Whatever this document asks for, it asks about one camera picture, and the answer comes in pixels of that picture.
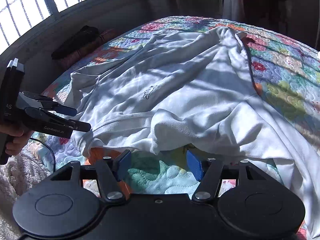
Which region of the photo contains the white long sleeve shirt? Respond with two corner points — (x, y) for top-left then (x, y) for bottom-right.
(65, 27), (319, 239)

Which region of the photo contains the person left hand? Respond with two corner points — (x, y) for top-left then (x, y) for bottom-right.
(1, 124), (33, 155)

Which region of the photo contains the white fluffy robe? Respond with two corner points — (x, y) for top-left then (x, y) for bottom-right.
(1, 143), (50, 239)

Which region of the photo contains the black bag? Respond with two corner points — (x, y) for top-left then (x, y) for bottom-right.
(51, 25), (100, 60)

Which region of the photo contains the pink suitcase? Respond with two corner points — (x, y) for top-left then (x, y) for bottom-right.
(57, 29), (118, 70)

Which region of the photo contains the floral quilted bedspread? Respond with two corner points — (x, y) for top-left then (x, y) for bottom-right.
(44, 16), (319, 194)

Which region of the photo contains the white hanging garment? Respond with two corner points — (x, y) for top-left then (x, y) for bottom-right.
(222, 0), (245, 22)

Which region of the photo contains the black cable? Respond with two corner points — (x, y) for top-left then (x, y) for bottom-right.
(30, 137), (57, 173)

